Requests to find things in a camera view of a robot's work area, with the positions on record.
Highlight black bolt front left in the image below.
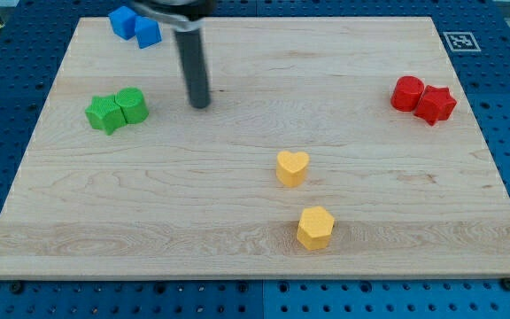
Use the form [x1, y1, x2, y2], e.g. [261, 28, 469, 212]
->
[9, 281, 24, 294]

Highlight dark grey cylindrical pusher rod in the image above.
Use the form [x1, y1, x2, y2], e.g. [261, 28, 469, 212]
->
[174, 29, 212, 109]

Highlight light wooden board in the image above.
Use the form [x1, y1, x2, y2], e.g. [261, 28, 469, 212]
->
[0, 17, 510, 281]

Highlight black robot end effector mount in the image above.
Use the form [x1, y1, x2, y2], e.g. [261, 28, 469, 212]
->
[130, 0, 216, 32]

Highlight yellow heart block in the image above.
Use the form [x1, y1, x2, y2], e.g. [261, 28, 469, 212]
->
[275, 151, 310, 188]

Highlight blue cube block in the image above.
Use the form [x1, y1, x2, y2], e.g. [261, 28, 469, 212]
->
[135, 16, 162, 49]
[108, 6, 137, 40]

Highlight yellow hexagon block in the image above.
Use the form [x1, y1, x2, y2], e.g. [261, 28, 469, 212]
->
[296, 206, 335, 251]

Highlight white fiducial marker tag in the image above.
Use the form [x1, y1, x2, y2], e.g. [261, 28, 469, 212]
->
[444, 31, 481, 52]

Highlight green star block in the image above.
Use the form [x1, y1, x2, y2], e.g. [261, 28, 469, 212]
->
[85, 95, 127, 136]

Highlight blue cube block right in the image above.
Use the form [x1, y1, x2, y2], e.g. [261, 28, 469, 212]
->
[135, 16, 162, 49]

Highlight red star block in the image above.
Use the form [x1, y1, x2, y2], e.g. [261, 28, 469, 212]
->
[413, 85, 457, 126]

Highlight red cylinder block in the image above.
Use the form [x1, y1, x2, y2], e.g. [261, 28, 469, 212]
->
[390, 75, 425, 112]

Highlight black bolt front right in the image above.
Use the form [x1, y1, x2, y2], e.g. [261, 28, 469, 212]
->
[499, 277, 510, 292]

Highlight blue cube block left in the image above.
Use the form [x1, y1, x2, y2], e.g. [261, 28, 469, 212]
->
[108, 6, 137, 40]

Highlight black bolt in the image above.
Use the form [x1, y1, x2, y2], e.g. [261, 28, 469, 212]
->
[499, 277, 510, 292]
[9, 281, 24, 294]

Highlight green cylinder block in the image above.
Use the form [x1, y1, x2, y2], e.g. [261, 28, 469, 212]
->
[114, 87, 149, 124]

